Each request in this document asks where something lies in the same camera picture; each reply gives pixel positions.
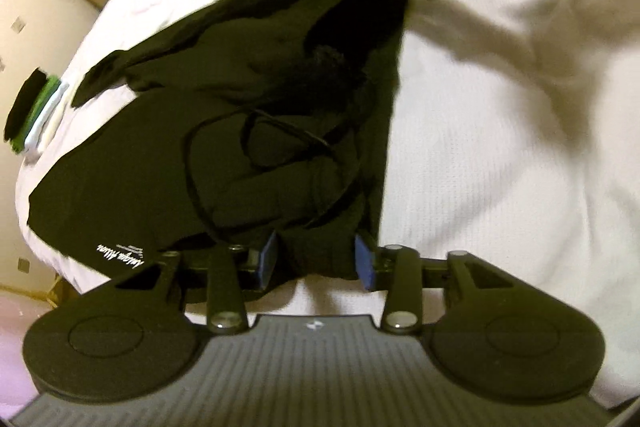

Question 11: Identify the white bed sheet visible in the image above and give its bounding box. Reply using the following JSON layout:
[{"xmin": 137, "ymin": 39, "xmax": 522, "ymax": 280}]
[{"xmin": 15, "ymin": 0, "xmax": 640, "ymax": 408}]

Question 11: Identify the folded green knit garment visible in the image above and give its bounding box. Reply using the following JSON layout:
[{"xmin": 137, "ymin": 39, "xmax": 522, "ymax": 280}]
[{"xmin": 12, "ymin": 76, "xmax": 59, "ymax": 155}]

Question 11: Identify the folded black garment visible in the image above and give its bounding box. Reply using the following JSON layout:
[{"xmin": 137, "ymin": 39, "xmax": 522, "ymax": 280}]
[{"xmin": 4, "ymin": 67, "xmax": 51, "ymax": 144}]

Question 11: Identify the black garment with drawstring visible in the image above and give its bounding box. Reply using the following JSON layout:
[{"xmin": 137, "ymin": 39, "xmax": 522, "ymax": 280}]
[{"xmin": 27, "ymin": 0, "xmax": 412, "ymax": 303}]

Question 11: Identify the folded light blue garment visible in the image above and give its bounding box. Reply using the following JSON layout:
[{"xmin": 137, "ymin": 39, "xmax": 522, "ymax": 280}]
[{"xmin": 24, "ymin": 79, "xmax": 68, "ymax": 152}]

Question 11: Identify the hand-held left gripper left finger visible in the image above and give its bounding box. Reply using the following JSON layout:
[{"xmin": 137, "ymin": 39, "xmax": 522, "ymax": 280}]
[{"xmin": 112, "ymin": 231, "xmax": 280, "ymax": 337}]

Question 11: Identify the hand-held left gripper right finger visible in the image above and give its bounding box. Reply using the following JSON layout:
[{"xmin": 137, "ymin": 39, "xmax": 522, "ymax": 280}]
[{"xmin": 353, "ymin": 232, "xmax": 521, "ymax": 337}]

